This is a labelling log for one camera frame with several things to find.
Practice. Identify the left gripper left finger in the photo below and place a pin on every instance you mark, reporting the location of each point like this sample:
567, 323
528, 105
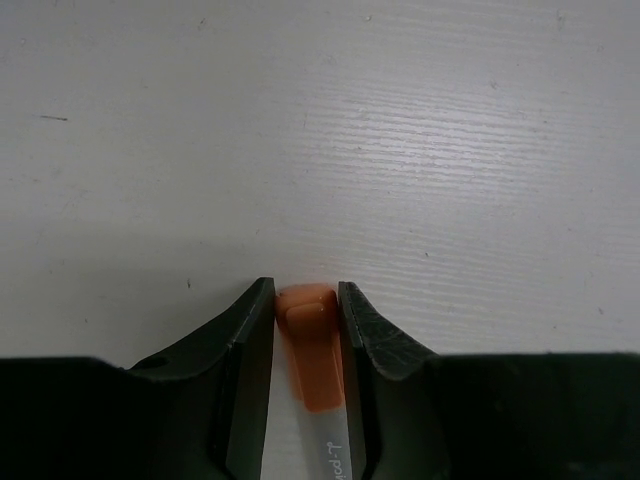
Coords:
194, 410

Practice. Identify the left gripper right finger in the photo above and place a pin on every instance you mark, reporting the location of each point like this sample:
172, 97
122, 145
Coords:
415, 414

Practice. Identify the orange highlighter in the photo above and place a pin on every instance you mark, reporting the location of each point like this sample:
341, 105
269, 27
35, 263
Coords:
307, 320

